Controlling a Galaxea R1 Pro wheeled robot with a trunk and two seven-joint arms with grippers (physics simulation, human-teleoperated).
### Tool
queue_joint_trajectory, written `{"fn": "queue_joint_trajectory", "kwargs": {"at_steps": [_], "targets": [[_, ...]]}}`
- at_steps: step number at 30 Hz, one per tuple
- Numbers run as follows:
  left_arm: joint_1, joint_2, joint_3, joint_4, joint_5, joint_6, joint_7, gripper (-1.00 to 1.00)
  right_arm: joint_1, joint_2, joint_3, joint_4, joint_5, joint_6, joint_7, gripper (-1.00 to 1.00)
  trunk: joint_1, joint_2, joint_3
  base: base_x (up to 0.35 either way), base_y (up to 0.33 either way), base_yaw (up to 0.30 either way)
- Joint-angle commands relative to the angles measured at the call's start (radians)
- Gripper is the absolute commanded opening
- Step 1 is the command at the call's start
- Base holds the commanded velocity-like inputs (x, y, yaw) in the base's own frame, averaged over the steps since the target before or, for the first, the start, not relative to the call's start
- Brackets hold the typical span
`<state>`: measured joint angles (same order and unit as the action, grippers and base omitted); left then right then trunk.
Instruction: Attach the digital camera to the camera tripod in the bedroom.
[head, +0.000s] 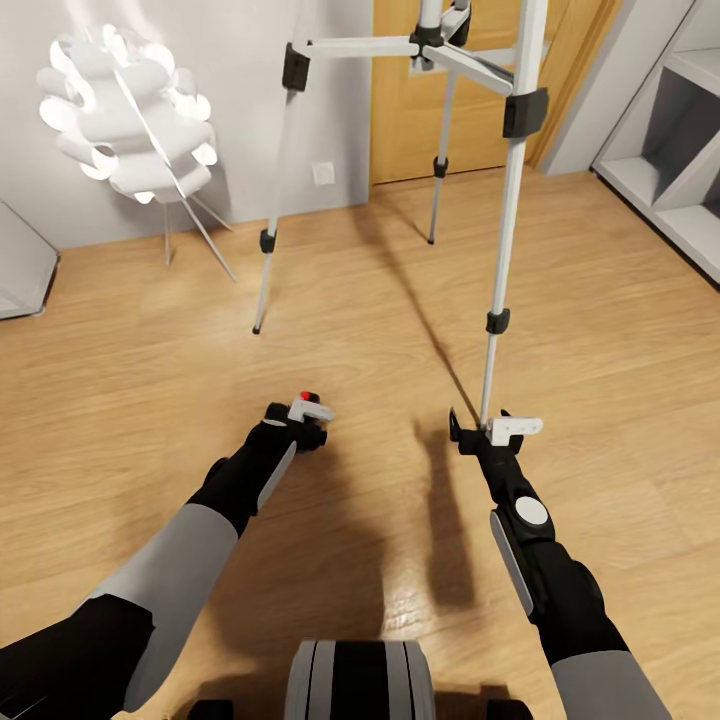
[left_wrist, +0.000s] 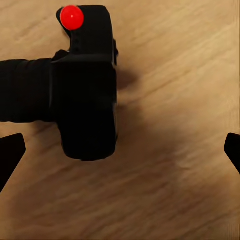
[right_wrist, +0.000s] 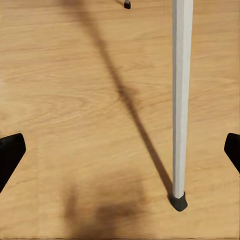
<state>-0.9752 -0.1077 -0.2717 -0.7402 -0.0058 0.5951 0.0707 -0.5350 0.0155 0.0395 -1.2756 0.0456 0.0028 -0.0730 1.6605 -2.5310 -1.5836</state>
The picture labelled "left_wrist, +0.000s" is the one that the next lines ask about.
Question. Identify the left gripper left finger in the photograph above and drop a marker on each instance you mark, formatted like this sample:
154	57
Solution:
12	149

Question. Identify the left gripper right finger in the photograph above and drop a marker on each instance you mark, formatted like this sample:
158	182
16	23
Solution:
232	149

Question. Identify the digital camera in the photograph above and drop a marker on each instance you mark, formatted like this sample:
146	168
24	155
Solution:
77	89

